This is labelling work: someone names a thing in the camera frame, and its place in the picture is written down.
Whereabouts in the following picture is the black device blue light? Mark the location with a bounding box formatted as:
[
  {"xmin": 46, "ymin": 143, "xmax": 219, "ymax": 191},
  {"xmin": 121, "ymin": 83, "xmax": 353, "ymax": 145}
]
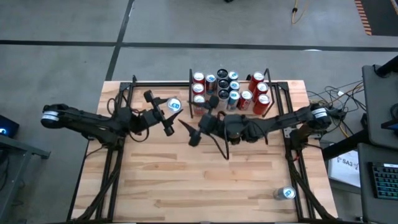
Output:
[{"xmin": 0, "ymin": 114, "xmax": 20, "ymax": 139}]

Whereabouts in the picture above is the yellow cable black plug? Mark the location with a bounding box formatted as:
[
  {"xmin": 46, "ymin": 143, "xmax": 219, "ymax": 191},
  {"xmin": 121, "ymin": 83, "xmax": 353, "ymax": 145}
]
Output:
[{"xmin": 290, "ymin": 0, "xmax": 310, "ymax": 26}]

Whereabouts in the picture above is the black looped wrist cable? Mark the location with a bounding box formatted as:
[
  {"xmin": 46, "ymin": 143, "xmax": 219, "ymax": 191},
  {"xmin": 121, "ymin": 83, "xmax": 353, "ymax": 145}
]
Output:
[{"xmin": 210, "ymin": 111, "xmax": 231, "ymax": 161}]

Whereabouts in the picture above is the black keyboard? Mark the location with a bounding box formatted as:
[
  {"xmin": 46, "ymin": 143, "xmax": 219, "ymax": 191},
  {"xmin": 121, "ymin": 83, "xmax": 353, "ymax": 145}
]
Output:
[{"xmin": 369, "ymin": 161, "xmax": 398, "ymax": 200}]

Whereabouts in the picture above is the white labelled box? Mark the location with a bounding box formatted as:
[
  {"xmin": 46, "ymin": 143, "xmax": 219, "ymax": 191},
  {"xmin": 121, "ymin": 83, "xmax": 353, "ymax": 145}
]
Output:
[{"xmin": 328, "ymin": 149, "xmax": 361, "ymax": 188}]

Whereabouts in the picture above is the red Coca-Cola can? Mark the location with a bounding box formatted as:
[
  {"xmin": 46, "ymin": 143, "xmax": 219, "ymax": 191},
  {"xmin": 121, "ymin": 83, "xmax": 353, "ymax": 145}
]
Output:
[
  {"xmin": 252, "ymin": 82, "xmax": 269, "ymax": 102},
  {"xmin": 236, "ymin": 90, "xmax": 253, "ymax": 111},
  {"xmin": 248, "ymin": 71, "xmax": 266, "ymax": 93}
]

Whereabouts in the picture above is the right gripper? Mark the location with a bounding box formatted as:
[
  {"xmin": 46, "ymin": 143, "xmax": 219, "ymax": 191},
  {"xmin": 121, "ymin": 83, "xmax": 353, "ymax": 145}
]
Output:
[{"xmin": 177, "ymin": 95, "xmax": 220, "ymax": 147}]

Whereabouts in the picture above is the dark desk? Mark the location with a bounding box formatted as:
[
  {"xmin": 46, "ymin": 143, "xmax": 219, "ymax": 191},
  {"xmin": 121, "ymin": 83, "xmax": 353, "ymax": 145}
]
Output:
[{"xmin": 356, "ymin": 142, "xmax": 398, "ymax": 224}]

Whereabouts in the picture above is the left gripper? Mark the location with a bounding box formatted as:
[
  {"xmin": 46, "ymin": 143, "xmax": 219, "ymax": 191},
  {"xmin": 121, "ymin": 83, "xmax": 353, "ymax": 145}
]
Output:
[{"xmin": 136, "ymin": 90, "xmax": 184, "ymax": 137}]

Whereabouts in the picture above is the grey side desk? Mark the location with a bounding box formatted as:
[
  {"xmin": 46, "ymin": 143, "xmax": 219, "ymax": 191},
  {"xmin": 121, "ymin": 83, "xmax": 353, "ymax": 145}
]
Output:
[{"xmin": 361, "ymin": 63, "xmax": 398, "ymax": 150}]

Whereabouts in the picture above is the black mat hazard-striped edge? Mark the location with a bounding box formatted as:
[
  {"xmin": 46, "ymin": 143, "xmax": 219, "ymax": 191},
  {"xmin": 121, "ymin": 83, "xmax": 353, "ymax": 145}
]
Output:
[{"xmin": 354, "ymin": 0, "xmax": 398, "ymax": 37}]

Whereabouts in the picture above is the black headset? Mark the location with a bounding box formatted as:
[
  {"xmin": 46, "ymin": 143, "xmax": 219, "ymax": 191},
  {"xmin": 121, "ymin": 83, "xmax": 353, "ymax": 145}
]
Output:
[{"xmin": 381, "ymin": 104, "xmax": 398, "ymax": 138}]

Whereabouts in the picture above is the black metal shelf frame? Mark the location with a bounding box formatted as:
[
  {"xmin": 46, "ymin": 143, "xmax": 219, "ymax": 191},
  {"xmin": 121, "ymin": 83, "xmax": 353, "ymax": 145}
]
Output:
[{"xmin": 185, "ymin": 68, "xmax": 274, "ymax": 119}]

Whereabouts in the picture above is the grey metal cart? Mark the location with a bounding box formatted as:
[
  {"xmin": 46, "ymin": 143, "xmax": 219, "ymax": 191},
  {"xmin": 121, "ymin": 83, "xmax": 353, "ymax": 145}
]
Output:
[{"xmin": 0, "ymin": 133, "xmax": 52, "ymax": 224}]

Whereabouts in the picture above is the red soda can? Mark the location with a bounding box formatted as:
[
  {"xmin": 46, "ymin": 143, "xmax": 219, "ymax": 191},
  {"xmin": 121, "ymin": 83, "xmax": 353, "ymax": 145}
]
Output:
[{"xmin": 252, "ymin": 93, "xmax": 272, "ymax": 116}]

